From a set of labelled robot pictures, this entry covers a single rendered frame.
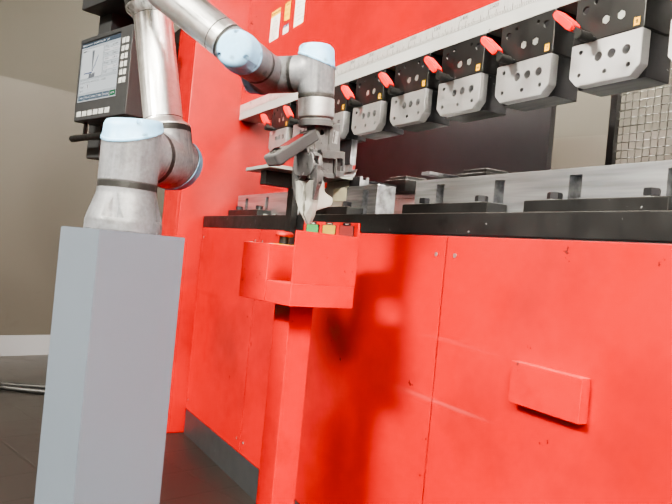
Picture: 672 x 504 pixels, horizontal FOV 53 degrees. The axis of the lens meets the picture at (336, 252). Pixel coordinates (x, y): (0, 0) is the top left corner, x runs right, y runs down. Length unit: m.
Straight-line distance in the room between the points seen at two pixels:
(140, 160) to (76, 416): 0.50
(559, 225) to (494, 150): 1.16
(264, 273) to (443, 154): 1.25
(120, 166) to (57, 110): 3.12
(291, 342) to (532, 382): 0.52
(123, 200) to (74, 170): 3.13
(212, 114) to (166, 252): 1.51
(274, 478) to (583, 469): 0.65
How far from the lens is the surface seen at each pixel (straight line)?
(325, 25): 2.29
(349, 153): 2.04
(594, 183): 1.29
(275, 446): 1.48
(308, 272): 1.35
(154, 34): 1.60
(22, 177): 4.39
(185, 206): 2.77
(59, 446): 1.45
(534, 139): 2.18
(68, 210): 4.48
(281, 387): 1.45
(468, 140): 2.42
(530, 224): 1.21
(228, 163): 2.83
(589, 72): 1.34
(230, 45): 1.32
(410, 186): 2.12
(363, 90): 1.97
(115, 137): 1.40
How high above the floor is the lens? 0.77
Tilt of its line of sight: level
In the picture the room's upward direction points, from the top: 5 degrees clockwise
